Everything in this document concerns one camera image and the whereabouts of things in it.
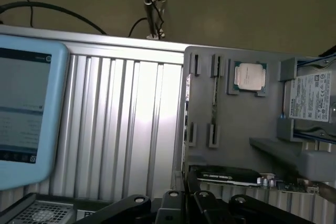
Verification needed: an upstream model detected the graphics card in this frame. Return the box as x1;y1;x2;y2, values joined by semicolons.
194;165;336;201

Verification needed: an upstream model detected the open grey PC case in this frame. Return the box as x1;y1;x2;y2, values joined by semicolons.
0;191;89;224

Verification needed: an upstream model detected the grey parts rack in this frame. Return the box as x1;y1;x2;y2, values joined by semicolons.
181;45;336;183

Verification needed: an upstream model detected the light blue teach pendant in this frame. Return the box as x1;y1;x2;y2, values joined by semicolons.
0;34;71;191

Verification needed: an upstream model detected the silver CPU chip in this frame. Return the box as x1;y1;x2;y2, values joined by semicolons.
233;61;266;91

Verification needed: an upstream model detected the Toshiba hard disk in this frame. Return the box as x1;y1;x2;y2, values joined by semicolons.
282;60;336;141

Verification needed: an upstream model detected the thick black cable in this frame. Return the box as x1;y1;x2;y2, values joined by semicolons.
0;2;108;36

